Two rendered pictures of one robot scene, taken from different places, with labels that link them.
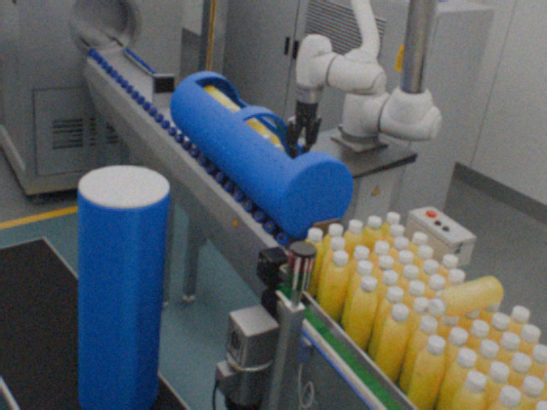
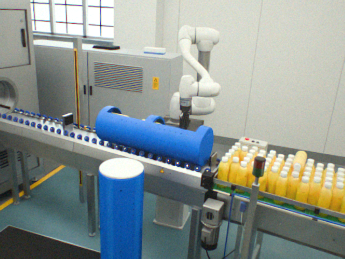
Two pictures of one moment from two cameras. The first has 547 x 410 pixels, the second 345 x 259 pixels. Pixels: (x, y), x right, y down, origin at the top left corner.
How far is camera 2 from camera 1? 1.20 m
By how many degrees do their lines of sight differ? 27
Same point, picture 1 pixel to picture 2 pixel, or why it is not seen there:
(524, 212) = not seen: hidden behind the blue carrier
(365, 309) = (266, 179)
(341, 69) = (204, 87)
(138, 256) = (140, 198)
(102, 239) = (125, 196)
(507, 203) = not seen: hidden behind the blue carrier
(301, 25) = (91, 77)
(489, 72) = not seen: hidden behind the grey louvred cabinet
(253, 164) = (173, 140)
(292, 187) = (201, 143)
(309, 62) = (188, 87)
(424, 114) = (210, 102)
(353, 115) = (178, 110)
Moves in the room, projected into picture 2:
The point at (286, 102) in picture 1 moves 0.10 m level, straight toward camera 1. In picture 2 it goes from (89, 117) to (92, 120)
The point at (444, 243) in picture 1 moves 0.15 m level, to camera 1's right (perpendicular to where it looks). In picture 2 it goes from (261, 148) to (276, 145)
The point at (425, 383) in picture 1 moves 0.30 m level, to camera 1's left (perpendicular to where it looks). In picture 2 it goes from (305, 195) to (267, 205)
